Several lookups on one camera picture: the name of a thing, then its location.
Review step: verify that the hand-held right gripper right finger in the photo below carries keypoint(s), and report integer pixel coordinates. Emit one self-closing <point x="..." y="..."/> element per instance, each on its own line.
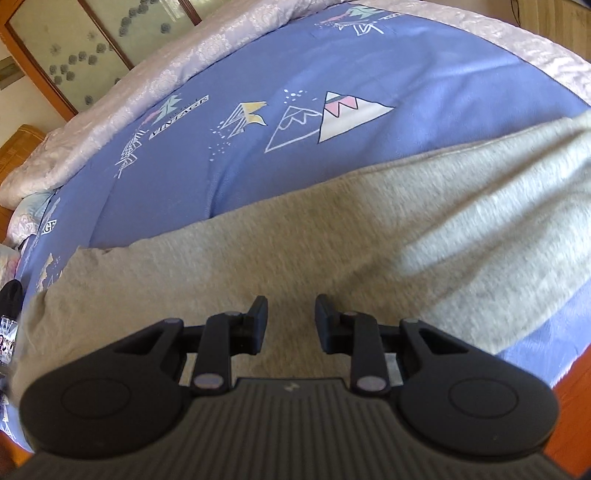
<point x="324" y="318"/>

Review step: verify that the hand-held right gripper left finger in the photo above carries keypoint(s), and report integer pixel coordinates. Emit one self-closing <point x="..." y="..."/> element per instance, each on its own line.
<point x="256" y="318"/>

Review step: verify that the grey pants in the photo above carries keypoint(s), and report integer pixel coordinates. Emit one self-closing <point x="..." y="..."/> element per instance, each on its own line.
<point x="323" y="240"/>

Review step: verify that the floral pillow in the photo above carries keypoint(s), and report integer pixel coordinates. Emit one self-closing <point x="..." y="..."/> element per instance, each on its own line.
<point x="32" y="217"/>

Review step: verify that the blue printed bedsheet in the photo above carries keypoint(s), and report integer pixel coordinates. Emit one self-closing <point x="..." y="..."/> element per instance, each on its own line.
<point x="231" y="175"/>

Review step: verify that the wooden woven headboard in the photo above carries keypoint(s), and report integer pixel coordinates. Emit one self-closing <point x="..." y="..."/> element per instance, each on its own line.
<point x="16" y="147"/>

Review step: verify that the pale pink floral quilt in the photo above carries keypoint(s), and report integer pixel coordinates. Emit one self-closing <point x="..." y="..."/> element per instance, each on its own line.
<point x="115" y="106"/>

